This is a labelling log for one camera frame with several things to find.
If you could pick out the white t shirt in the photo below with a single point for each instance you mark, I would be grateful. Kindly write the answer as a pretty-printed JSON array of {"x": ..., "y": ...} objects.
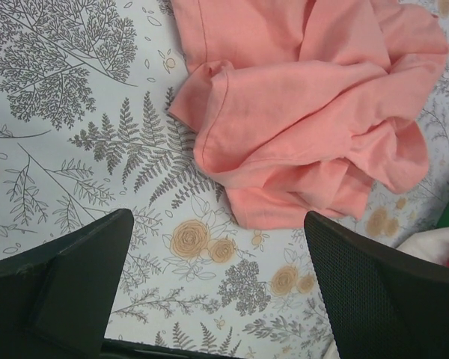
[{"x": 431, "y": 246}]

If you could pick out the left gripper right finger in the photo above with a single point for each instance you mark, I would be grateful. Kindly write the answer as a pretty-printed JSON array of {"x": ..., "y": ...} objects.
[{"x": 381, "y": 303}]

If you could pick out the floral table mat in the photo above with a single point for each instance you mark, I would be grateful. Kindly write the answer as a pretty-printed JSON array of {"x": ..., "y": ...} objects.
[{"x": 85, "y": 128}]

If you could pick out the salmon pink t shirt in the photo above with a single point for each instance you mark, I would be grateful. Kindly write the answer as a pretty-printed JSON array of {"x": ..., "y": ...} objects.
[{"x": 302, "y": 106}]

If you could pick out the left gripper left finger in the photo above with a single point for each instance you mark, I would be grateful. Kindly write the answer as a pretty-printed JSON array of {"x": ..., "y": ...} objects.
[{"x": 56, "y": 299}]

